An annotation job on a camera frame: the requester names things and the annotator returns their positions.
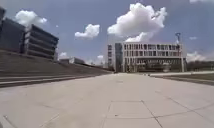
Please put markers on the low distant building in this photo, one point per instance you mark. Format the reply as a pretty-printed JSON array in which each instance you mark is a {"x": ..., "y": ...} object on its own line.
[{"x": 72, "y": 61}]

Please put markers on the pale concrete slab pavement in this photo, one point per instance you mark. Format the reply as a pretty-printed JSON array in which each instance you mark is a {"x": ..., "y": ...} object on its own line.
[{"x": 128, "y": 96}]

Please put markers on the white multi-storey building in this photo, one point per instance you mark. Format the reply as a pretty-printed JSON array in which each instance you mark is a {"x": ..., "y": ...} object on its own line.
[{"x": 148, "y": 55}]

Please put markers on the tall pole with top fixture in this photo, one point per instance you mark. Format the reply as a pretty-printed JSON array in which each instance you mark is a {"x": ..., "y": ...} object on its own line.
[{"x": 180, "y": 50}]

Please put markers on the dark glass tiered building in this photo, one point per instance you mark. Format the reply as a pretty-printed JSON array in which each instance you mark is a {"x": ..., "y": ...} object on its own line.
[{"x": 35, "y": 41}]

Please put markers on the wide grey stone steps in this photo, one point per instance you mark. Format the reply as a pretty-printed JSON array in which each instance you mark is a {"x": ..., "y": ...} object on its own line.
[{"x": 31, "y": 68}]

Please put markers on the dark grass strip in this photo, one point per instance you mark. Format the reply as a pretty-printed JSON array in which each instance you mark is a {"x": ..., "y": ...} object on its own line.
[{"x": 195, "y": 78}]

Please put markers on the row of dark trees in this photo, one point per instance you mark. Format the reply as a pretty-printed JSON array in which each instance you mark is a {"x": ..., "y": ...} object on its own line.
[{"x": 202, "y": 65}]

